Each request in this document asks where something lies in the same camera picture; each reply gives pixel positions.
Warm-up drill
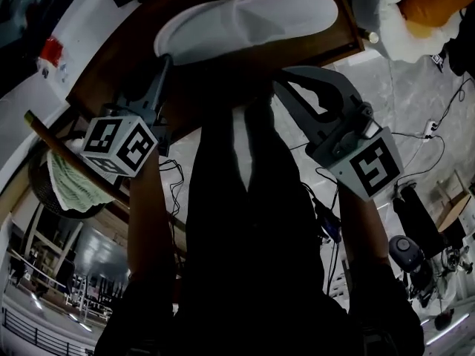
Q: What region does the green white towel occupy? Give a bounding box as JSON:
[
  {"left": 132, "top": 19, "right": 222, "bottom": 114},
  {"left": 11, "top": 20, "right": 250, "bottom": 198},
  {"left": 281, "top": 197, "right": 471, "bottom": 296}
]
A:
[{"left": 46, "top": 148, "right": 114, "bottom": 213}]

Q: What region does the person's left forearm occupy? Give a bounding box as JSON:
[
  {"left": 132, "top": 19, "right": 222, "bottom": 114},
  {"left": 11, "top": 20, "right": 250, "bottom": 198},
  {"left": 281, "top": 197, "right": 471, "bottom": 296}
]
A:
[{"left": 127, "top": 154, "right": 175, "bottom": 285}]

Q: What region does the small black screen device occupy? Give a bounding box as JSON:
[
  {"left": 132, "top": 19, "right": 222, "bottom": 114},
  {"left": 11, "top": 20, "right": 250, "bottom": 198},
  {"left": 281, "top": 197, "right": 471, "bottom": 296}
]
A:
[{"left": 315, "top": 198, "right": 342, "bottom": 244}]

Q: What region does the black looped cable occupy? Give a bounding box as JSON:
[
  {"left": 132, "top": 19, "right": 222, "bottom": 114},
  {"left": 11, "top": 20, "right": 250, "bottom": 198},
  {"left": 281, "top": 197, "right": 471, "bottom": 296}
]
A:
[{"left": 430, "top": 76, "right": 475, "bottom": 125}]

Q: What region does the black round device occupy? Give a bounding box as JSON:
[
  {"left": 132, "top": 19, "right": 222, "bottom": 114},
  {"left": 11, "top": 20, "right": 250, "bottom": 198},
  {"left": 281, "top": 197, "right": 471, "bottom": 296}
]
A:
[{"left": 388, "top": 235, "right": 424, "bottom": 274}]

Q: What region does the grey white plush bed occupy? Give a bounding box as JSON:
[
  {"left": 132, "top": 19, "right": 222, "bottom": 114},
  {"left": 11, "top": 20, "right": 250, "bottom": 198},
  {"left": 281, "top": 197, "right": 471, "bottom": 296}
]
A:
[{"left": 350, "top": 0, "right": 461, "bottom": 65}]

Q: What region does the person's black clothing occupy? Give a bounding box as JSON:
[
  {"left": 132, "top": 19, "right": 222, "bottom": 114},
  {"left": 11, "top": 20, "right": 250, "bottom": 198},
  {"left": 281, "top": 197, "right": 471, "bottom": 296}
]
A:
[{"left": 94, "top": 87, "right": 426, "bottom": 356}]

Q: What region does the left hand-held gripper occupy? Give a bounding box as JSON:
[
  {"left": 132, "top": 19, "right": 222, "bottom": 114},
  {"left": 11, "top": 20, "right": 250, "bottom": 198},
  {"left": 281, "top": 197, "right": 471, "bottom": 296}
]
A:
[{"left": 79, "top": 53, "right": 174, "bottom": 179}]

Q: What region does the brown wooden shoe rack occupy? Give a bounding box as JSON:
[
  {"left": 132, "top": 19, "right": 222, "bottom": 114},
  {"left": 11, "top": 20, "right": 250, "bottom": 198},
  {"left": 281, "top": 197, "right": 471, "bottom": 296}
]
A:
[{"left": 24, "top": 0, "right": 367, "bottom": 207}]

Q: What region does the white wooden frame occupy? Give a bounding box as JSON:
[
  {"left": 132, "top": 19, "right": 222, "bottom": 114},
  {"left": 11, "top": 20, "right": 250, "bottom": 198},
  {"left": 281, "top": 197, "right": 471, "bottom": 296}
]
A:
[{"left": 7, "top": 202, "right": 86, "bottom": 296}]

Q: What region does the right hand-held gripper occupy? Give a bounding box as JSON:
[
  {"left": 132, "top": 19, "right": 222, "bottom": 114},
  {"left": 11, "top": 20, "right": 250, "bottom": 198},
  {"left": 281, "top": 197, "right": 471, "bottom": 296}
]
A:
[{"left": 272, "top": 65, "right": 405, "bottom": 203}]

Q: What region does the white slipper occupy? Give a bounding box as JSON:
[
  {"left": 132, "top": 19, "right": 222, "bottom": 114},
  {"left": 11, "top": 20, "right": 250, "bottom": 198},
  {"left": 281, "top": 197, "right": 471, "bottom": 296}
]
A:
[{"left": 153, "top": 0, "right": 339, "bottom": 67}]

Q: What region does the red packet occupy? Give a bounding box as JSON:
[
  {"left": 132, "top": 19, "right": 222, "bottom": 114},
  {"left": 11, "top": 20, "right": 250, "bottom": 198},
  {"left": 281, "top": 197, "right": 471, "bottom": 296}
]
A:
[{"left": 39, "top": 37, "right": 64, "bottom": 66}]

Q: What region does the orange cushion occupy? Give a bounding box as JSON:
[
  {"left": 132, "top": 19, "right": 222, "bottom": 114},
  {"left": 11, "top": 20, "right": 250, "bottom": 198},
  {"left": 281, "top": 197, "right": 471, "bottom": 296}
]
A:
[{"left": 400, "top": 0, "right": 475, "bottom": 29}]

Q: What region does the person's right forearm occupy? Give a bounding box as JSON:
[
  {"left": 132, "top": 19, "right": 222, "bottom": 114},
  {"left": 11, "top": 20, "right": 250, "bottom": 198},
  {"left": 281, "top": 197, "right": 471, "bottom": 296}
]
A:
[{"left": 337, "top": 183, "right": 393, "bottom": 274}]

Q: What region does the light wooden stool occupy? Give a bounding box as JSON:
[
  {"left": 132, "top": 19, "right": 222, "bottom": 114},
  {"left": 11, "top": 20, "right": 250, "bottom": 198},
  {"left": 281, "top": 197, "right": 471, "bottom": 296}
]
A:
[{"left": 436, "top": 168, "right": 475, "bottom": 233}]

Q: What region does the wooden slatted platform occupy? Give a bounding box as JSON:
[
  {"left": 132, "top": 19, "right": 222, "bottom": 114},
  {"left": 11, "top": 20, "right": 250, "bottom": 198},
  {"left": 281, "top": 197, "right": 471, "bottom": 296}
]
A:
[{"left": 96, "top": 202, "right": 189, "bottom": 259}]

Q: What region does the black woven basket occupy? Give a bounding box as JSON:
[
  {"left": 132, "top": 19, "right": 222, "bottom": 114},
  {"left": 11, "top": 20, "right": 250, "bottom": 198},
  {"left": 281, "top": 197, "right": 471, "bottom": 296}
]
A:
[{"left": 27, "top": 150, "right": 112, "bottom": 220}]

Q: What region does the long black cable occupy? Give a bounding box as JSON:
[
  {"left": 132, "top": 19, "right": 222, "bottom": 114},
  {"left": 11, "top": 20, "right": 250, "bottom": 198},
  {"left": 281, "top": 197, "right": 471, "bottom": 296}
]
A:
[{"left": 389, "top": 131, "right": 446, "bottom": 185}]

